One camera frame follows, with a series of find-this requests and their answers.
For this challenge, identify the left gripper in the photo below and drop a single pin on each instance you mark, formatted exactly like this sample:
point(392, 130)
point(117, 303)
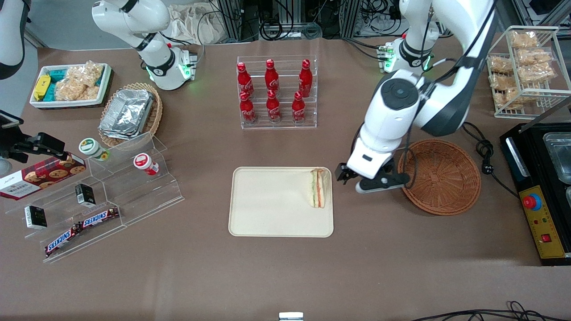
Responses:
point(342, 172)

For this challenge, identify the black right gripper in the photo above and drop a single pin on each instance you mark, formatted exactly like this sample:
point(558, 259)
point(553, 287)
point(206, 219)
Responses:
point(13, 141)

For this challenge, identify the triangular sandwich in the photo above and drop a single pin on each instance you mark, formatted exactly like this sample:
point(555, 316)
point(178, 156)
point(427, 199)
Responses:
point(319, 189)

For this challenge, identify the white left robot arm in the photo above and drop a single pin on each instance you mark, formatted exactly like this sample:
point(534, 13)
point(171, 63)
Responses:
point(397, 107)

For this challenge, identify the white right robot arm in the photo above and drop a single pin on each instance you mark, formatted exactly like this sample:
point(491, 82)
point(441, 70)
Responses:
point(151, 26)

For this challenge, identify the beige plastic tray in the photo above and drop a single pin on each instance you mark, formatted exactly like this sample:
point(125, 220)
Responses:
point(272, 203)

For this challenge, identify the round brown wicker basket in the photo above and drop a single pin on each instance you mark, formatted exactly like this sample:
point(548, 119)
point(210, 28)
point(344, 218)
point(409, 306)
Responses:
point(446, 178)

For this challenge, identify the oval light wicker basket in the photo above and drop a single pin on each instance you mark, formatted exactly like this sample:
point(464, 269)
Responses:
point(154, 118)

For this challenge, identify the red cookie box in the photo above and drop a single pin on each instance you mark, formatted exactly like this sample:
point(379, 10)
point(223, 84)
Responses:
point(40, 176)

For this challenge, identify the green lid yogurt cup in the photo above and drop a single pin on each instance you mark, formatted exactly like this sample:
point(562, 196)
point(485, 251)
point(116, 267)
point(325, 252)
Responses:
point(91, 148)

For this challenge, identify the white rectangular bin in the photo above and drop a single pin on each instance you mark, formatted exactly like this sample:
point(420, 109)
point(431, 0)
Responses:
point(67, 103)

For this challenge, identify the teal snack pack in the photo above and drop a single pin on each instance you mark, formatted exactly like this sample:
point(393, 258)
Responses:
point(50, 92)
point(58, 75)

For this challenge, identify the yellow snack pack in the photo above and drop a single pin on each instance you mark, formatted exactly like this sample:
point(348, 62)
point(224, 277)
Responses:
point(41, 87)

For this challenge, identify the small black carton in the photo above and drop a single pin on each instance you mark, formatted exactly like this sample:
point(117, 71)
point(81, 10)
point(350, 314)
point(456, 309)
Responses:
point(35, 217)
point(84, 195)

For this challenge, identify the red cola bottle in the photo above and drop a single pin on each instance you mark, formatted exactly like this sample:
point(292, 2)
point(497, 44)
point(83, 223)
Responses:
point(299, 109)
point(245, 81)
point(271, 78)
point(247, 109)
point(273, 108)
point(305, 80)

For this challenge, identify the clear bag of rice crackers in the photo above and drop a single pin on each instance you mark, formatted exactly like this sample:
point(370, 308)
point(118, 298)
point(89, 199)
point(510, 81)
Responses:
point(80, 82)

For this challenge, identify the clear acrylic bottle rack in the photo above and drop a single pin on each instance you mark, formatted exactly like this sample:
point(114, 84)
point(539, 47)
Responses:
point(279, 126)

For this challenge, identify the snickers bar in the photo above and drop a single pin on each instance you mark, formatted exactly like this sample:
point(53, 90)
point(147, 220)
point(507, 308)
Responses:
point(100, 217)
point(62, 240)

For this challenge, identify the aluminium foil container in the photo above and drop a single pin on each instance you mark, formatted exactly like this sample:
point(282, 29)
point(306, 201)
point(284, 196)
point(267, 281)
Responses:
point(127, 113)

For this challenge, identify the clear acrylic stepped display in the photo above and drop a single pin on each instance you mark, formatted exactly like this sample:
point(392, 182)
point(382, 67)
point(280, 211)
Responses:
point(134, 196)

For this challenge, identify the red lid yogurt cup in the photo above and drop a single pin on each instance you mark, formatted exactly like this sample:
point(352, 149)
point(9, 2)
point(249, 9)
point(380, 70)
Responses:
point(143, 162)

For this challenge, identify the small white device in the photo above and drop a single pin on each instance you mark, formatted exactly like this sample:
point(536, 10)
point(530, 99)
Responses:
point(291, 317)

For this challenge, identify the black appliance with yellow panel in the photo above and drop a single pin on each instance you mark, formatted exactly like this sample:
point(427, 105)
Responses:
point(517, 174)

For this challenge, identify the bagged fried snack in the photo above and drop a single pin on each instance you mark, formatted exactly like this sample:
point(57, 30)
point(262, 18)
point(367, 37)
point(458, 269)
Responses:
point(500, 64)
point(504, 81)
point(508, 99)
point(534, 56)
point(536, 73)
point(524, 39)

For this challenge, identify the red emergency stop button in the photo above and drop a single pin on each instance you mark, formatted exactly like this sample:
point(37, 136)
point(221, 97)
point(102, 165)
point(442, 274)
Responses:
point(531, 203)

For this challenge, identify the beige cloth bag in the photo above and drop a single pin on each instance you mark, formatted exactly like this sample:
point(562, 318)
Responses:
point(196, 24)

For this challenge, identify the dark metal rod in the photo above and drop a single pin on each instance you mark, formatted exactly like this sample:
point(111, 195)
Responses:
point(546, 116)

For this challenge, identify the steel pan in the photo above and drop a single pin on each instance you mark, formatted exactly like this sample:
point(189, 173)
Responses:
point(560, 156)

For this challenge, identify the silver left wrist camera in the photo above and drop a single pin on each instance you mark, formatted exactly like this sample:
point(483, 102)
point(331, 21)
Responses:
point(383, 183)

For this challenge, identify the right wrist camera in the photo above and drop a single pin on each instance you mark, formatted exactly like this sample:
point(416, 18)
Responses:
point(9, 120)

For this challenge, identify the aluminium frame rack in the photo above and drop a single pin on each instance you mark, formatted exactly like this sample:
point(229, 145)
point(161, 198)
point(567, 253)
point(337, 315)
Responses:
point(339, 18)

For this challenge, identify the red rocker switch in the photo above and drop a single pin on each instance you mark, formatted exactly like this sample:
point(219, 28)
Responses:
point(546, 238)

